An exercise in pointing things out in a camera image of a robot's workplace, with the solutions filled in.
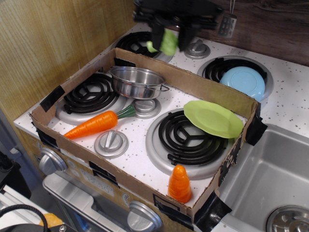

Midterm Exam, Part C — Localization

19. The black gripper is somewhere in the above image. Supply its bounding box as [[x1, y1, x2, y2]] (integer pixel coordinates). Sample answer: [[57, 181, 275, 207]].
[[133, 0, 224, 51]]

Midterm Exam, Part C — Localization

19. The green toy broccoli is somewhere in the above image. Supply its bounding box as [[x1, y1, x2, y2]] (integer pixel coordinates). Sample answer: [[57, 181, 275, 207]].
[[146, 30, 178, 56]]

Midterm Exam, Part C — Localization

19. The small steel pan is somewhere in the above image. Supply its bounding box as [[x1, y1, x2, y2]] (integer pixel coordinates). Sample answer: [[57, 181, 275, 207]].
[[110, 66, 169, 100]]

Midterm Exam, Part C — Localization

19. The silver stovetop knob back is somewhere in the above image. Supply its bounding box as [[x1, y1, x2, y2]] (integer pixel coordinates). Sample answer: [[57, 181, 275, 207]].
[[184, 39, 211, 59]]

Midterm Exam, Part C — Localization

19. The silver stovetop knob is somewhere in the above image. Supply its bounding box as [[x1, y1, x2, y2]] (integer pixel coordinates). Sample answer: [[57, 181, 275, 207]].
[[94, 130, 129, 159], [132, 99, 161, 119], [184, 39, 211, 59]]

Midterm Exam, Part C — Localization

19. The back right black burner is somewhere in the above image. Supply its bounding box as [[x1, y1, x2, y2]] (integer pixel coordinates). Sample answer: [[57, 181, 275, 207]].
[[197, 56, 274, 102]]

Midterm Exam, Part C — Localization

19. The hanging metal spatula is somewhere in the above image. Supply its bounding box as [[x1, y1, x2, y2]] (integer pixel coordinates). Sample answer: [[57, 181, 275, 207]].
[[218, 0, 237, 39]]

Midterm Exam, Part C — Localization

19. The silver stovetop knob middle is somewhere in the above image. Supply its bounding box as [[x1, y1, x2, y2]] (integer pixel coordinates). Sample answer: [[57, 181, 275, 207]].
[[132, 99, 161, 119]]

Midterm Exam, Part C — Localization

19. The light blue plastic plate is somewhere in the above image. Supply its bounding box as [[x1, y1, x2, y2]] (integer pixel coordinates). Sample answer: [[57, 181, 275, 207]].
[[220, 66, 265, 102]]

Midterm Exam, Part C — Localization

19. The green plastic plate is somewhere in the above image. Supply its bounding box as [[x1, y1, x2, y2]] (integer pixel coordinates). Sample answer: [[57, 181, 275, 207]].
[[183, 101, 244, 139]]

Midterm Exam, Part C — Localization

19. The front left black burner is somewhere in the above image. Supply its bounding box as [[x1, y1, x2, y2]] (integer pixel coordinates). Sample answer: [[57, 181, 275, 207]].
[[56, 72, 127, 126]]

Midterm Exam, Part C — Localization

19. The orange toy carrot with stem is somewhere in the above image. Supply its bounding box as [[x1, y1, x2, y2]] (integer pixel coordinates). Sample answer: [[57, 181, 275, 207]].
[[64, 105, 136, 140]]

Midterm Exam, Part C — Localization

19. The front right black burner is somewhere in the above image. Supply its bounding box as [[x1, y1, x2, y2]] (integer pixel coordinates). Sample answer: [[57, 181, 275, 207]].
[[145, 109, 234, 180]]

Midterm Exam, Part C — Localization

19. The silver stovetop knob front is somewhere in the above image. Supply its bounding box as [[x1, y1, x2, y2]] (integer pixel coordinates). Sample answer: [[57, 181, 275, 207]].
[[94, 130, 129, 159]]

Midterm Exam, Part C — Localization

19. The orange carrot piece upright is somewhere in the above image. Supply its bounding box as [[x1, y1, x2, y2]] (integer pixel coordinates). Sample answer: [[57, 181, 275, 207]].
[[168, 164, 192, 203]]

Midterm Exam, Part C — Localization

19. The cardboard fence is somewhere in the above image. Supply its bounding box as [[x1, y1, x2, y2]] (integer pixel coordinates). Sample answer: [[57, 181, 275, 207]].
[[30, 48, 266, 232]]

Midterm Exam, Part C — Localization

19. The metal sink basin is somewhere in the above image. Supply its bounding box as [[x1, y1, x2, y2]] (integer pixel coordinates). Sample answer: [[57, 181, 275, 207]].
[[219, 125, 309, 232]]

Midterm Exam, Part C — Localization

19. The left oven knob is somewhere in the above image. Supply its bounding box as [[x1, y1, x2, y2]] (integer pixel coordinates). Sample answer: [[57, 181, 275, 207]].
[[39, 147, 68, 175]]

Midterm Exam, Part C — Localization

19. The oven knob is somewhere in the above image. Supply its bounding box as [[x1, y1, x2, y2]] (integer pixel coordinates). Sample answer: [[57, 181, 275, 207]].
[[39, 147, 68, 175], [127, 201, 163, 232]]

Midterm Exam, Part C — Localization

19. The right oven knob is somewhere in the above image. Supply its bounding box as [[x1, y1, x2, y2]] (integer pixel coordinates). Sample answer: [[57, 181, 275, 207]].
[[127, 201, 163, 232]]

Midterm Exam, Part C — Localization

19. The sink drain strainer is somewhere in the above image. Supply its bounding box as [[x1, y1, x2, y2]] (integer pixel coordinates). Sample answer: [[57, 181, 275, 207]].
[[265, 205, 309, 232]]

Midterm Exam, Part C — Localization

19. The orange object bottom left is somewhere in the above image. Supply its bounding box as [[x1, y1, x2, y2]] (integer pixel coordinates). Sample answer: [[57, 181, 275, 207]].
[[44, 213, 63, 228]]

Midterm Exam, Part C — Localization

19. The silver oven door handle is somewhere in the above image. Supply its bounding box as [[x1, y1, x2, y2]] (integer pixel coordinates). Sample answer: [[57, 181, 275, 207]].
[[43, 174, 130, 232]]

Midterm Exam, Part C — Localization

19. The black cable bottom left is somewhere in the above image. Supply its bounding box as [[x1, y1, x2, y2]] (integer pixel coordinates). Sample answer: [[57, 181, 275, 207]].
[[0, 204, 49, 232]]

